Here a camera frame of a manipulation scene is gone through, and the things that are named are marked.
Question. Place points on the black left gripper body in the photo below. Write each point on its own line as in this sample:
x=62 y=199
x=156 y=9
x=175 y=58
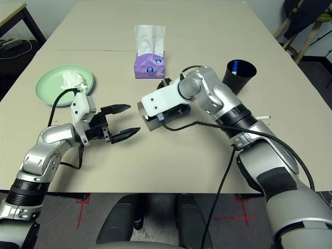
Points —
x=98 y=128

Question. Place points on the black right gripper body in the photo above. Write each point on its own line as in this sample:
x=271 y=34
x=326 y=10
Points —
x=165 y=83

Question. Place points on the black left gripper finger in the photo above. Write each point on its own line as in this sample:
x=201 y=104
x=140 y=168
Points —
x=115 y=109
x=124 y=135

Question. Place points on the grey glasses case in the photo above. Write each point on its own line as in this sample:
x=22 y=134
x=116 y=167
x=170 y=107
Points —
x=153 y=125

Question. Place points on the green plate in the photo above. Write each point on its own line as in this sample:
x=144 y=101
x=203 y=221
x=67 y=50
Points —
x=49 y=85

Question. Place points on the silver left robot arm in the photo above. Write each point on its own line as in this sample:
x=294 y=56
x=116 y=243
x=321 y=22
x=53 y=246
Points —
x=52 y=135

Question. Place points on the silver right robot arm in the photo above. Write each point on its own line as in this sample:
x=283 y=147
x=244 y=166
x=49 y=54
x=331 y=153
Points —
x=207 y=85

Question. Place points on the purple tissue pack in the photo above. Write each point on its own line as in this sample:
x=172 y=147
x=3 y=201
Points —
x=145 y=67

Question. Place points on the white flat tissue sheet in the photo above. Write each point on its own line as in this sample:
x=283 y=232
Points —
x=145 y=39

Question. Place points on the blue marker pen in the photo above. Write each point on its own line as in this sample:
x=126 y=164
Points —
x=235 y=67

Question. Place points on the black plastic cup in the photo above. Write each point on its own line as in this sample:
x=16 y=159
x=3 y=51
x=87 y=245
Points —
x=241 y=83

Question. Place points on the black robot left leg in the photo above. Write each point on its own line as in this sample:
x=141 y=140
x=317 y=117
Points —
x=116 y=223

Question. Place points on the black robot leg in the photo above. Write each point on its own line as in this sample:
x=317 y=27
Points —
x=194 y=225
x=116 y=223

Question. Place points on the white pen blue cap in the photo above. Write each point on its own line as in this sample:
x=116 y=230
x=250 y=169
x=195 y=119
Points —
x=264 y=117

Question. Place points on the grey robot torso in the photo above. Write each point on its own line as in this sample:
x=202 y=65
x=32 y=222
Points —
x=135 y=246

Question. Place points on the black robot right leg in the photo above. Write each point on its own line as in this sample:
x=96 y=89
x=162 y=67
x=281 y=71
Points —
x=194 y=225

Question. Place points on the grey power adapter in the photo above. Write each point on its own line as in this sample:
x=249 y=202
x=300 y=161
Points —
x=10 y=44

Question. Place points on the side table black legs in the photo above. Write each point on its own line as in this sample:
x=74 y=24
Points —
x=10 y=10

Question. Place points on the wooden stool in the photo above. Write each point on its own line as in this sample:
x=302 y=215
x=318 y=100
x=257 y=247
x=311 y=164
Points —
x=306 y=42

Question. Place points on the black jacket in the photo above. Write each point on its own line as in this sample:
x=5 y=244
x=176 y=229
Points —
x=303 y=18

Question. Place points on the yellow green cushion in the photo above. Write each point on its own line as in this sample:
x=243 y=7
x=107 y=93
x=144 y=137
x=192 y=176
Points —
x=323 y=17

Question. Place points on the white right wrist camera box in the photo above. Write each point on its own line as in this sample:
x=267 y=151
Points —
x=163 y=98

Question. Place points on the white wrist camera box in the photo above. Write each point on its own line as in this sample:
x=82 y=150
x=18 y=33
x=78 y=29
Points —
x=163 y=98
x=80 y=106

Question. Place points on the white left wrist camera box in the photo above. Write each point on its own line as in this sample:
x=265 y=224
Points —
x=80 y=106

